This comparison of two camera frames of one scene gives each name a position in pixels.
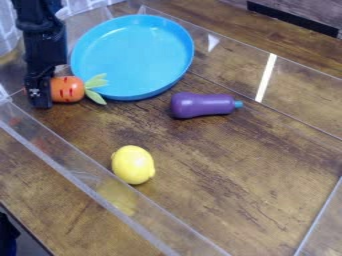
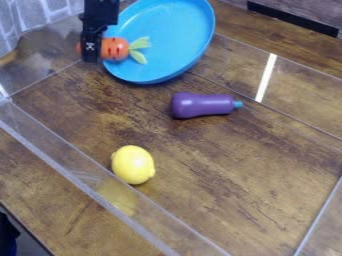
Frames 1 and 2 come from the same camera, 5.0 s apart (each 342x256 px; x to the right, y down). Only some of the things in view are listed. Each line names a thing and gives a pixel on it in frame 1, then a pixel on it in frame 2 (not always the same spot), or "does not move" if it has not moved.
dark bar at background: [294, 18] does not move
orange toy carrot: [68, 89] → [115, 49]
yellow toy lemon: [132, 164] does not move
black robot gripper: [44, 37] → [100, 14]
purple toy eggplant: [195, 104] does not move
